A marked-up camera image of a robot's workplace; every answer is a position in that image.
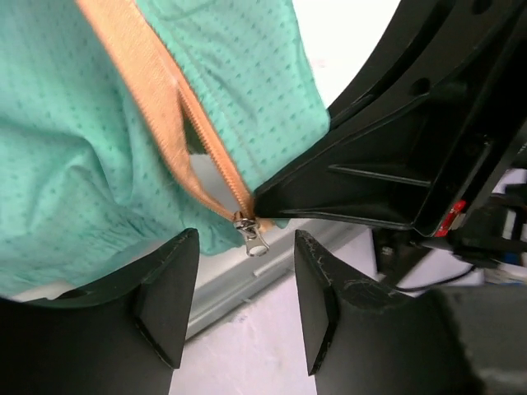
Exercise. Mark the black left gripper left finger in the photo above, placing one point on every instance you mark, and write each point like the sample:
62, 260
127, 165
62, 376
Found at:
122, 334

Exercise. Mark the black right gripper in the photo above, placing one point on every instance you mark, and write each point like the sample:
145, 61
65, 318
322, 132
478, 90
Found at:
417, 136

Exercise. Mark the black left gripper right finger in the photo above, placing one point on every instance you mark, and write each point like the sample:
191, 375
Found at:
361, 337

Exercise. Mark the silver zipper pull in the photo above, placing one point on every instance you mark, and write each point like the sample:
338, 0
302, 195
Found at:
249, 229

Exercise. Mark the orange and teal jacket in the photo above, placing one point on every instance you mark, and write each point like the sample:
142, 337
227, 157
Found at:
124, 123

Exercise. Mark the aluminium table front rail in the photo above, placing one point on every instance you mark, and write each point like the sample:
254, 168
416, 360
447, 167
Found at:
227, 280

